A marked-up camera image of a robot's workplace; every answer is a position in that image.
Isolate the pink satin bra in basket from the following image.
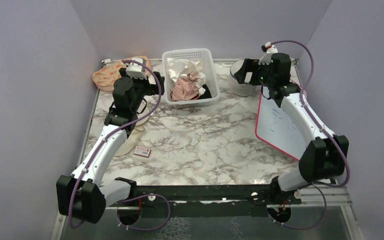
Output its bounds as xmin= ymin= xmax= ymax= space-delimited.
xmin=170 ymin=72 xmax=205 ymax=102

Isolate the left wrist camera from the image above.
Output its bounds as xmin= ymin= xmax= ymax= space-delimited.
xmin=124 ymin=62 xmax=147 ymax=80

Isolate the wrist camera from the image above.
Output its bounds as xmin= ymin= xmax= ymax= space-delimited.
xmin=258 ymin=42 xmax=278 ymax=65
xmin=124 ymin=62 xmax=147 ymax=80

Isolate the embroidery hoop with cloth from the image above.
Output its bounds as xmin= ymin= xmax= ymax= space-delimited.
xmin=114 ymin=116 xmax=150 ymax=157

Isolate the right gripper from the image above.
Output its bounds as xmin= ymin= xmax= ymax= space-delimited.
xmin=233 ymin=59 xmax=275 ymax=89

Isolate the white satin garment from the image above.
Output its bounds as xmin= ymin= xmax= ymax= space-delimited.
xmin=165 ymin=58 xmax=206 ymax=88

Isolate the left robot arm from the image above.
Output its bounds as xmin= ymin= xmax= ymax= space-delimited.
xmin=56 ymin=69 xmax=165 ymax=229

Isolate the red framed whiteboard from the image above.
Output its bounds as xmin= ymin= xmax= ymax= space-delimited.
xmin=254 ymin=86 xmax=307 ymax=161

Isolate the white mesh laundry bag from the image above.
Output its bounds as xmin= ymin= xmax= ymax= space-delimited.
xmin=228 ymin=58 xmax=262 ymax=97

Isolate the carrot pattern pouch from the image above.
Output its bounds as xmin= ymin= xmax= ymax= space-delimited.
xmin=92 ymin=55 xmax=155 ymax=92

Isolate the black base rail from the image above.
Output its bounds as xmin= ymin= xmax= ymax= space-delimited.
xmin=113 ymin=184 xmax=301 ymax=218

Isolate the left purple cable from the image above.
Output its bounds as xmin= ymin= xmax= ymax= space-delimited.
xmin=67 ymin=59 xmax=164 ymax=230

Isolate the red white small box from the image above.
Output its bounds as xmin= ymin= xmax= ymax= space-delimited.
xmin=133 ymin=146 xmax=152 ymax=158

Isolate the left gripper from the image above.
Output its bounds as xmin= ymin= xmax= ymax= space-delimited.
xmin=120 ymin=67 xmax=164 ymax=112

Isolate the white wall plug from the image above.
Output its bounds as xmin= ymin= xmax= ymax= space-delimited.
xmin=101 ymin=58 xmax=112 ymax=65

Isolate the black garment in basket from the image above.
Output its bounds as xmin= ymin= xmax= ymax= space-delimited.
xmin=198 ymin=84 xmax=212 ymax=100

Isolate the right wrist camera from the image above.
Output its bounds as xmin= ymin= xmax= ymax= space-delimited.
xmin=258 ymin=42 xmax=278 ymax=65

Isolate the white plastic basket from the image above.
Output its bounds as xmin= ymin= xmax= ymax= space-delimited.
xmin=162 ymin=48 xmax=220 ymax=109

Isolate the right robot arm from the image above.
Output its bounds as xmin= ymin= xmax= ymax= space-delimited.
xmin=233 ymin=53 xmax=349 ymax=204

